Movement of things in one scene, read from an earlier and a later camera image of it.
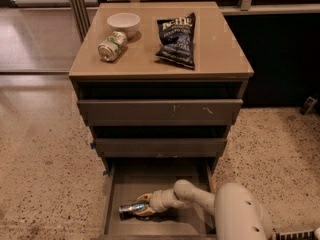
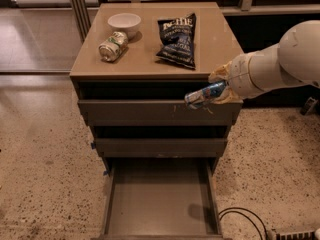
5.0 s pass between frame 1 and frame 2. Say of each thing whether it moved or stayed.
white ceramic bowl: stayed
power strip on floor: stayed
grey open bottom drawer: stayed
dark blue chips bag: stayed
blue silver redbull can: moved
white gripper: moved
